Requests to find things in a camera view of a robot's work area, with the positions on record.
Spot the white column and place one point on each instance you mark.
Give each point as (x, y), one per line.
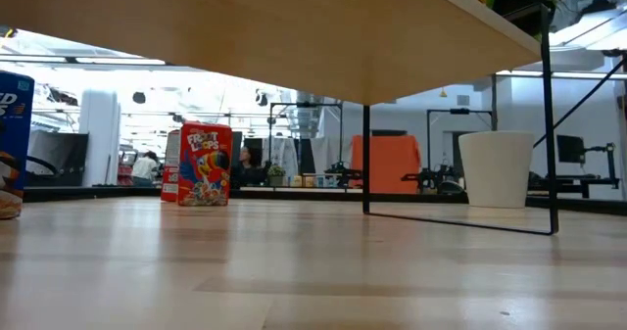
(100, 139)

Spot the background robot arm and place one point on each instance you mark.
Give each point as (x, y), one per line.
(431, 180)
(343, 173)

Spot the white plant pot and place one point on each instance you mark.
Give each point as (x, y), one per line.
(495, 173)

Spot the blue Frosted Flakes cereal box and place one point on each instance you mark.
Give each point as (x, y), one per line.
(14, 124)

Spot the black monitor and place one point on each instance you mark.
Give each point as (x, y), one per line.
(570, 149)

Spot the red cart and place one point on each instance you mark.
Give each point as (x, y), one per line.
(125, 173)

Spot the person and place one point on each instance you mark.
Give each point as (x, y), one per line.
(144, 171)
(247, 171)

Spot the wooden shelf with black frame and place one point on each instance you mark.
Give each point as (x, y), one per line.
(245, 26)

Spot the black panel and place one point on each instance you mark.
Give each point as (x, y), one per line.
(63, 149)

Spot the black gantry frame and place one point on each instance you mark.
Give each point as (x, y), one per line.
(460, 110)
(303, 105)

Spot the red Froot Loops cereal box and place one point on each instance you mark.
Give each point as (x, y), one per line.
(206, 173)
(170, 173)

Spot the black aluminium table frame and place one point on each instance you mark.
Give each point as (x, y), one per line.
(294, 197)

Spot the orange panel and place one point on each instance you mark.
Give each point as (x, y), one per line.
(392, 163)

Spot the small potted plant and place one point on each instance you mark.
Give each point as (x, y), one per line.
(275, 175)

